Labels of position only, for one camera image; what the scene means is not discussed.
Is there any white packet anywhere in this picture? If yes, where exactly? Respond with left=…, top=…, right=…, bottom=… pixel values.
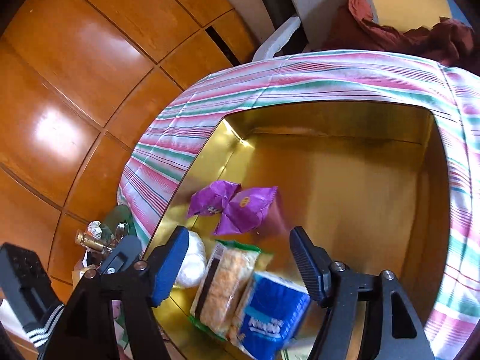
left=174, top=230, right=207, bottom=289

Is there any dark red jacket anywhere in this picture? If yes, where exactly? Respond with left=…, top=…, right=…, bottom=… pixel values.
left=317, top=0, right=477, bottom=66

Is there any wooden panel cabinet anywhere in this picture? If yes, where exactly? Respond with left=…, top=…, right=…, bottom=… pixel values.
left=0, top=0, right=271, bottom=304

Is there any purple snack packet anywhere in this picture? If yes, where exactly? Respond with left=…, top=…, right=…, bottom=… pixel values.
left=215, top=186, right=279, bottom=236
left=186, top=181, right=241, bottom=218

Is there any green-edged cracker packet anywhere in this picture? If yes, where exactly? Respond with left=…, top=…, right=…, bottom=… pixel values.
left=188, top=239, right=274, bottom=342

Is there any blue tissue pack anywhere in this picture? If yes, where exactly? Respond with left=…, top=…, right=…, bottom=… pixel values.
left=229, top=270, right=312, bottom=360

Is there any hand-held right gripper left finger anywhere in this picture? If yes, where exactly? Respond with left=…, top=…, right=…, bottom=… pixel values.
left=37, top=226, right=190, bottom=360

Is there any striped tablecloth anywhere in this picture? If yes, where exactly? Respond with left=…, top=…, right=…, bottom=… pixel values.
left=118, top=49, right=480, bottom=360

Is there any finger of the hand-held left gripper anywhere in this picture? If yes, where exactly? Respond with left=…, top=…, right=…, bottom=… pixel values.
left=99, top=235, right=144, bottom=275

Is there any gold capped bottle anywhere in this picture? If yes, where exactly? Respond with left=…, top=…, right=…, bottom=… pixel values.
left=76, top=230, right=110, bottom=253

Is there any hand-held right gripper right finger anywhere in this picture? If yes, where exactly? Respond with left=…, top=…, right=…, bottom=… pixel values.
left=289, top=226, right=436, bottom=360

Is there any maroon box with gold inside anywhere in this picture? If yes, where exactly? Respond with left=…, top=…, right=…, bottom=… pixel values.
left=144, top=100, right=452, bottom=360

